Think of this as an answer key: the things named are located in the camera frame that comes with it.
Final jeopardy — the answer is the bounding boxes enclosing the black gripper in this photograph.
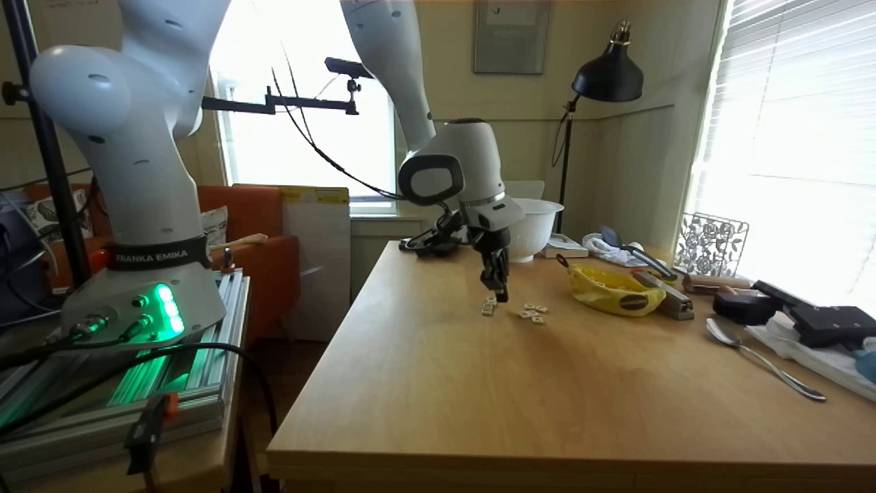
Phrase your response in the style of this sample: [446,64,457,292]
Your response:
[462,215,515,305]

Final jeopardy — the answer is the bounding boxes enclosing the large white plastic bowl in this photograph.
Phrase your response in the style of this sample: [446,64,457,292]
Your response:
[503,194,566,268]

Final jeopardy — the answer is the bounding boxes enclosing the large black remote control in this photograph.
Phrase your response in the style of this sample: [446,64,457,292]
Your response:
[411,233,462,259]

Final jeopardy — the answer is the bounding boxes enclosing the white gray cloth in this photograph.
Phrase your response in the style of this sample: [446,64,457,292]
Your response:
[581,226,643,271]

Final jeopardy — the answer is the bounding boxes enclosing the yellow plastic bowl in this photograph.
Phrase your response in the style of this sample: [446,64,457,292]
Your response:
[563,256,671,319]

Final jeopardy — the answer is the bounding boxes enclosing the dark long tool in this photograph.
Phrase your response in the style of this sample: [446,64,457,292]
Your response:
[625,237,684,281]

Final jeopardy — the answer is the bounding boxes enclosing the white board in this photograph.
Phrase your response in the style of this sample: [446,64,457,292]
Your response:
[280,185,355,345]

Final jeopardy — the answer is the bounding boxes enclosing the gray metal block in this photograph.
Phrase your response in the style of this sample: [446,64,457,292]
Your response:
[651,271,697,322]

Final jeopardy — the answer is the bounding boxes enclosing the brown wooden block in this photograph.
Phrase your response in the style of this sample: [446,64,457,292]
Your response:
[682,271,733,299]

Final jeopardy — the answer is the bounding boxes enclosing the QR code marker card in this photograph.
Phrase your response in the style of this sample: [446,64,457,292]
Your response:
[673,210,754,281]

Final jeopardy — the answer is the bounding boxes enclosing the black desk lamp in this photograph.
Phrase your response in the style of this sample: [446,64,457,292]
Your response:
[547,22,645,236]

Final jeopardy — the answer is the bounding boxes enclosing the black round-bodied tool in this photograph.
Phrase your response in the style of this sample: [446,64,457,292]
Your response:
[711,284,780,329]

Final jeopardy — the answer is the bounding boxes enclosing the orange box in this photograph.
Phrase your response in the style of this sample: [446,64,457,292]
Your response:
[194,184,305,341]

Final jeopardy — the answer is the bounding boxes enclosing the metal spoon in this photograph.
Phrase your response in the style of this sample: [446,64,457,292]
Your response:
[704,315,829,404]

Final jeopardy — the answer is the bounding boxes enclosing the bright window pane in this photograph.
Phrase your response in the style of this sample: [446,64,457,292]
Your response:
[205,0,399,201]

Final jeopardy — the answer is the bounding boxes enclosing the white window blinds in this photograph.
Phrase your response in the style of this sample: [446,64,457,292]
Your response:
[687,0,876,318]

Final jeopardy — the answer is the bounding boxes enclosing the white flat tray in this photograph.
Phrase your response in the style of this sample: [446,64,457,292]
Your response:
[743,318,876,404]

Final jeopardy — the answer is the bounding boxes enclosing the black boxy device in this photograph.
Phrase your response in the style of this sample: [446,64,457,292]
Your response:
[747,275,876,349]

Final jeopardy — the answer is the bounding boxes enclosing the black orange clamp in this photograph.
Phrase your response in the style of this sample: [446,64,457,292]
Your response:
[121,392,183,478]

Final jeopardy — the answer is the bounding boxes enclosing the aluminium robot mounting platform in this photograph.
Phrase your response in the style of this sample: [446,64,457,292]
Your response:
[0,268,254,488]

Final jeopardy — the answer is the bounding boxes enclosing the black device beside platform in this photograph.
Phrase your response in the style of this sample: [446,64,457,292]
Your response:
[0,194,60,322]

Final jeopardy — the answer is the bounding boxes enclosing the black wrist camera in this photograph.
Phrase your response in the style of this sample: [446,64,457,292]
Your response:
[436,201,472,240]

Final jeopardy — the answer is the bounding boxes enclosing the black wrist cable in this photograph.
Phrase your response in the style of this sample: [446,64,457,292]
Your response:
[266,49,406,201]

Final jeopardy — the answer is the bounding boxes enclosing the gray wall panel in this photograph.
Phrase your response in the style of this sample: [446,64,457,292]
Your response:
[468,0,554,79]

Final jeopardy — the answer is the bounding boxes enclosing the black bar camera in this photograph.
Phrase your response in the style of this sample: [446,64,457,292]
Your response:
[322,53,387,81]

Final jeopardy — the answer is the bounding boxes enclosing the black horizontal camera rod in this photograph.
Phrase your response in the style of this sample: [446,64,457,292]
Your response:
[199,75,363,116]

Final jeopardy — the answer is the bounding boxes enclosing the black platform cable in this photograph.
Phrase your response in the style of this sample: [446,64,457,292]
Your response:
[0,336,283,444]

